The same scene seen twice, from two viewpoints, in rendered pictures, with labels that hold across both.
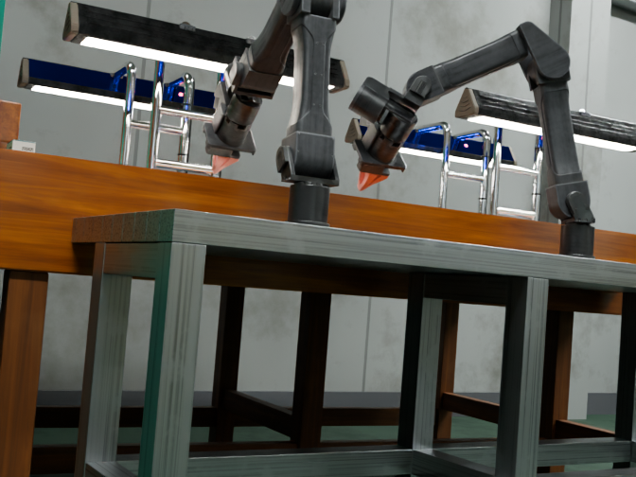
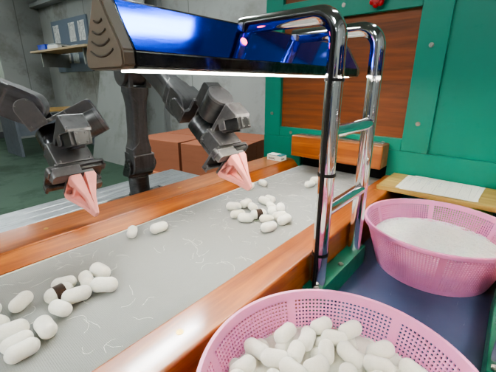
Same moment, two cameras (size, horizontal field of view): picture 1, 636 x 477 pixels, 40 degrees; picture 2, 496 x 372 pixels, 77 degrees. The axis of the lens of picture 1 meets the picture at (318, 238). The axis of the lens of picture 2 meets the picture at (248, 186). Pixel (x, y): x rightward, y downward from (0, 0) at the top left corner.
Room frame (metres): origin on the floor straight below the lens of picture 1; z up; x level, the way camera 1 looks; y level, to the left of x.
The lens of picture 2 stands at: (2.36, -0.02, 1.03)
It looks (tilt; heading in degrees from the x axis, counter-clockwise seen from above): 18 degrees down; 158
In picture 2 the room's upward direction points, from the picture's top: straight up
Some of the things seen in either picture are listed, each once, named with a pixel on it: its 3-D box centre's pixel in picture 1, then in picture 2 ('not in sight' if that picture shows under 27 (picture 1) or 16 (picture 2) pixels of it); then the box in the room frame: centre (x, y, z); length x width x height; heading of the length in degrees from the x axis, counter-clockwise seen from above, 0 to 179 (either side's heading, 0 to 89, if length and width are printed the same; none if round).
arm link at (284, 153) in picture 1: (307, 167); (139, 166); (1.35, 0.02, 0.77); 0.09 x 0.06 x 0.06; 114
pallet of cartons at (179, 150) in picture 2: not in sight; (207, 159); (-0.83, 0.82, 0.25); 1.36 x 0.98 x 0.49; 32
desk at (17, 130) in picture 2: not in sight; (52, 128); (-3.51, -1.03, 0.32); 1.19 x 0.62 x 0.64; 121
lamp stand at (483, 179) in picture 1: (447, 198); not in sight; (2.70, -0.39, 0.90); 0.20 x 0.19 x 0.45; 118
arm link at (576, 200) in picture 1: (574, 210); not in sight; (1.66, -0.48, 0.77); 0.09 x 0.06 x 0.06; 1
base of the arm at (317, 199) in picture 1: (308, 209); (139, 185); (1.35, 0.02, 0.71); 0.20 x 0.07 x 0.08; 121
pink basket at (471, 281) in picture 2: not in sight; (432, 243); (2.00, 0.53, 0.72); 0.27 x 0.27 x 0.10
